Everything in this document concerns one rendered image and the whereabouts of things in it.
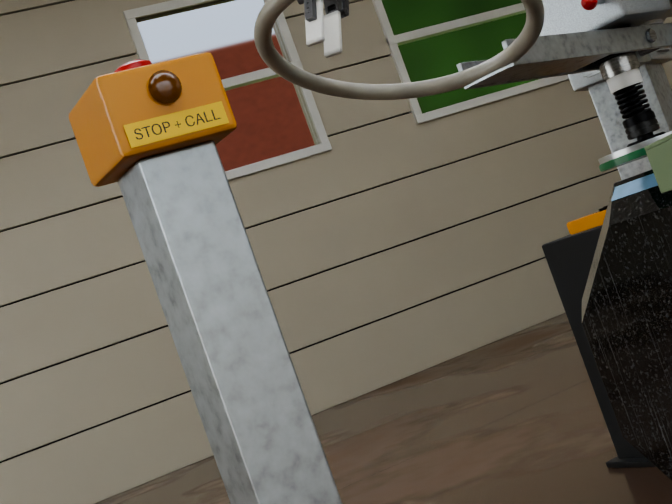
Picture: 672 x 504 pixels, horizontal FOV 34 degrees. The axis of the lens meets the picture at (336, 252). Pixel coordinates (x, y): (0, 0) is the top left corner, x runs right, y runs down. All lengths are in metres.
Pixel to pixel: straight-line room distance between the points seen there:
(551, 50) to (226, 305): 1.23
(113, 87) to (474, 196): 8.30
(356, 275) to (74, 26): 2.83
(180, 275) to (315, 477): 0.23
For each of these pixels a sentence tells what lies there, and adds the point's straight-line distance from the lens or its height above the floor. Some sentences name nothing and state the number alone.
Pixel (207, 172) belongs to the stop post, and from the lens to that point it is 1.06.
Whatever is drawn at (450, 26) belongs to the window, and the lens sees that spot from 9.57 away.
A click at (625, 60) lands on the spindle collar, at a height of 1.07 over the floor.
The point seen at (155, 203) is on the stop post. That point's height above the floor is 0.96.
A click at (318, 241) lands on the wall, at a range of 8.60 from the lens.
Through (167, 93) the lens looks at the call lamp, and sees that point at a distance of 1.04.
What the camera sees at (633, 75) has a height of 1.04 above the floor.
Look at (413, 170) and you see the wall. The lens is 9.06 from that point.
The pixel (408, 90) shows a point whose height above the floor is 1.13.
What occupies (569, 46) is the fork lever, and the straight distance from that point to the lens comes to 2.20.
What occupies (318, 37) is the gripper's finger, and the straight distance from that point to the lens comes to 1.67.
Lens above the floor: 0.82
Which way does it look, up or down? 2 degrees up
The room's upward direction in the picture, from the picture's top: 20 degrees counter-clockwise
